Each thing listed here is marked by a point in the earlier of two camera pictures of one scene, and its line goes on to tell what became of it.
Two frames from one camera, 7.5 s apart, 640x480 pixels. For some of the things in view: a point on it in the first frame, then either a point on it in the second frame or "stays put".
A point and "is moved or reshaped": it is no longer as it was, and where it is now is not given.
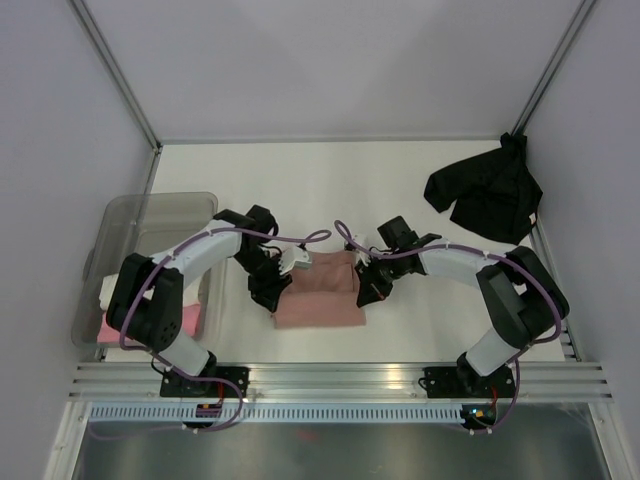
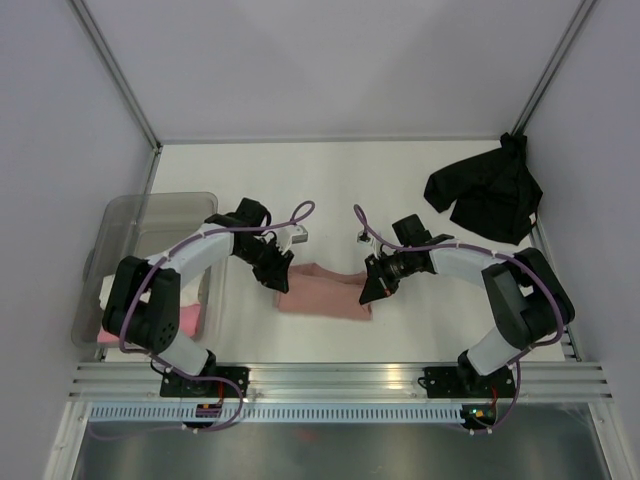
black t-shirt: [494, 195] stays put
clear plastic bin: [141, 225] stays put
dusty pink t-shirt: [324, 294] is moved or reshaped
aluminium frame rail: [141, 383] stays put
